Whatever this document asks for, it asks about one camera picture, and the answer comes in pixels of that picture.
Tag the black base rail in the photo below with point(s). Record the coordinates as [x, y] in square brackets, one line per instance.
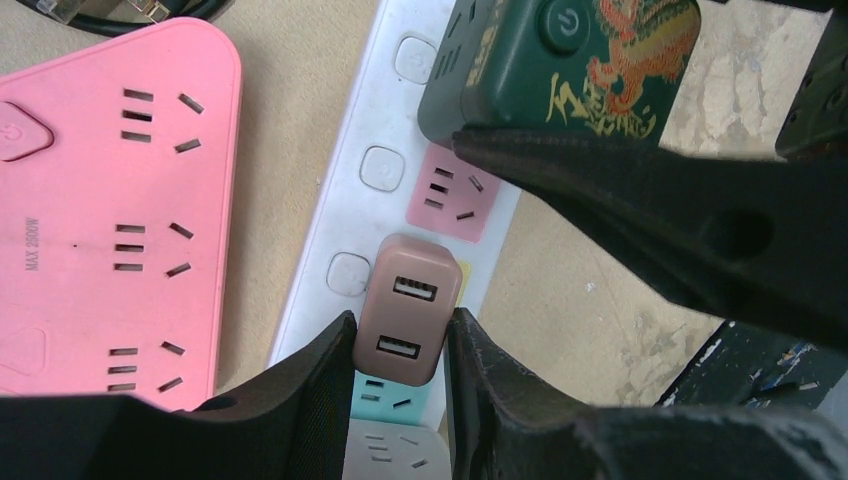
[740, 365]

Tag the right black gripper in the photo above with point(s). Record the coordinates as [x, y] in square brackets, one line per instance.
[816, 125]

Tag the pink power socket block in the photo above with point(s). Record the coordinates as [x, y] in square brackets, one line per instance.
[117, 172]

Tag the pink plug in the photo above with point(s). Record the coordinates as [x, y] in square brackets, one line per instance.
[410, 299]

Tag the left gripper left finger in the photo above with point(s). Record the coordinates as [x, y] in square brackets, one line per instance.
[289, 422]

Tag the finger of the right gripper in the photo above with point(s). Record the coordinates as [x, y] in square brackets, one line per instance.
[761, 242]

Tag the green plug adapter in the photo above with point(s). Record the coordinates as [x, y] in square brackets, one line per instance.
[610, 68]

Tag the white power strip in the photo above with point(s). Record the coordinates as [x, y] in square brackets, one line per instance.
[385, 178]

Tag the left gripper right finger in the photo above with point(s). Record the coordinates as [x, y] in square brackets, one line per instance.
[505, 422]

